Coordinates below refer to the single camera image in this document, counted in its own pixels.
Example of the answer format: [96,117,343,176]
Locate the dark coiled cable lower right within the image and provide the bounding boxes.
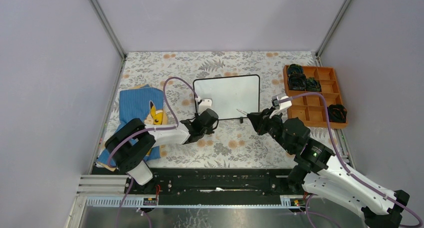
[326,104,348,123]

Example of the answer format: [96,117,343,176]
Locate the left aluminium frame post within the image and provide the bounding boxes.
[88,0,126,60]

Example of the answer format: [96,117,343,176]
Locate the dark coiled cable middle right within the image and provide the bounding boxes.
[305,77,322,93]

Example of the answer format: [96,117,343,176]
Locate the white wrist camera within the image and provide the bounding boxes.
[269,94,292,118]
[197,98,213,115]

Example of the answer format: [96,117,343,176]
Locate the aluminium frame post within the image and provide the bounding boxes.
[315,0,353,57]
[88,0,126,60]

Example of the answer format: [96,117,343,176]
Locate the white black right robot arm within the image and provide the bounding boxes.
[247,109,410,228]

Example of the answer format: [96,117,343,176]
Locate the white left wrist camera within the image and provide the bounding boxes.
[197,98,213,115]

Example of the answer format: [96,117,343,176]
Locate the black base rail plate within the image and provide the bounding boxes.
[124,168,305,206]

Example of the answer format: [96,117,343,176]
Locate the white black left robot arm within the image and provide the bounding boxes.
[104,109,219,194]

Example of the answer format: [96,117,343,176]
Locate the dark coiled cable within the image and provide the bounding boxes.
[286,63,305,77]
[287,73,308,91]
[326,104,348,123]
[305,77,322,93]

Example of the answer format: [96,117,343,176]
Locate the right aluminium frame post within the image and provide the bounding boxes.
[315,0,353,57]

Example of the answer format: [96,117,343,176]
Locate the dark coiled cable middle left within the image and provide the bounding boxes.
[287,73,308,91]

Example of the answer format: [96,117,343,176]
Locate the dark coiled cable top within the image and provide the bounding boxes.
[286,63,305,77]

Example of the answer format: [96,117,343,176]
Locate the black framed whiteboard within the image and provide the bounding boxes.
[193,74,260,120]

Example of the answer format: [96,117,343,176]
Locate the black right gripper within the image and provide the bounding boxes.
[246,105,294,153]

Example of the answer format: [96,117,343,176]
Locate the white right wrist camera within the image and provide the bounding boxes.
[269,94,292,118]

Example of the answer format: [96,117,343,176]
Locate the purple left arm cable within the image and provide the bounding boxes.
[106,76,202,228]

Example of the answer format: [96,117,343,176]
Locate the floral patterned table mat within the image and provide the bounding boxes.
[117,51,316,168]

